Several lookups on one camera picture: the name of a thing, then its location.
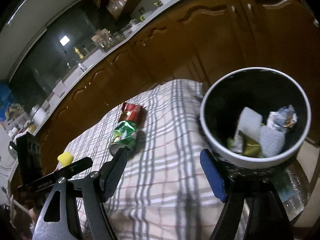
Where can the yellow object on cloth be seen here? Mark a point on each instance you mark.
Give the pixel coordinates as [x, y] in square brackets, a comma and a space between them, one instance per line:
[65, 159]

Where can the yellow dish soap bottle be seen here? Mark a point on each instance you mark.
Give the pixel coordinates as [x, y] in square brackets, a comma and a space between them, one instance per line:
[79, 53]

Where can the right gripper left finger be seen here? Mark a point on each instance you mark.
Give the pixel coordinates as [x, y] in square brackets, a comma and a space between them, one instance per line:
[59, 218]

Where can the red snack wrapper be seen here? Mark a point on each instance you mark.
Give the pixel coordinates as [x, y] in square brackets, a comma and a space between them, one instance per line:
[131, 112]

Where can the white kitchen countertop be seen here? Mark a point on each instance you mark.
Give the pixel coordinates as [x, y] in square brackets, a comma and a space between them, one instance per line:
[100, 55]

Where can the gold green foil wrapper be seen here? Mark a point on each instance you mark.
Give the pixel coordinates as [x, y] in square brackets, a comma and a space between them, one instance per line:
[243, 145]

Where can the white trash bin black inside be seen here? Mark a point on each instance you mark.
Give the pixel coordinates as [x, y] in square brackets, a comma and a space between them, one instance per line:
[263, 90]

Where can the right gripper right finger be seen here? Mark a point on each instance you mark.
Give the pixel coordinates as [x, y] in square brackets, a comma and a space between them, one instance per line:
[267, 216]

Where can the green snack wrapper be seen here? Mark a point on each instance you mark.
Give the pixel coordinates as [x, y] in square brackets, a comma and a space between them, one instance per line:
[124, 136]

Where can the plaid checked tablecloth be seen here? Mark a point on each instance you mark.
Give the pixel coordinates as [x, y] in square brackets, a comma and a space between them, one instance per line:
[163, 192]

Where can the brown wooden kitchen cabinets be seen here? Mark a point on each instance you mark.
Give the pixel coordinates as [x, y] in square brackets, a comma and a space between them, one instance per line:
[201, 40]

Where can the utensil holder on counter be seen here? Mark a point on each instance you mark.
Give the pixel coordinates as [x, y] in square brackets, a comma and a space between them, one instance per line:
[104, 40]

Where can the white canister on counter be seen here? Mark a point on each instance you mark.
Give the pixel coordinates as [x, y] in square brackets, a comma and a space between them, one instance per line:
[37, 115]

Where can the white printed wrapper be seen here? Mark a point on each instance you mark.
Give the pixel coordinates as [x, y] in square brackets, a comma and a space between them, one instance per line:
[283, 119]

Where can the chrome sink faucet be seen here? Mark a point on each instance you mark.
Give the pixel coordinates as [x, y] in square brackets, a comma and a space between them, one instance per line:
[73, 63]

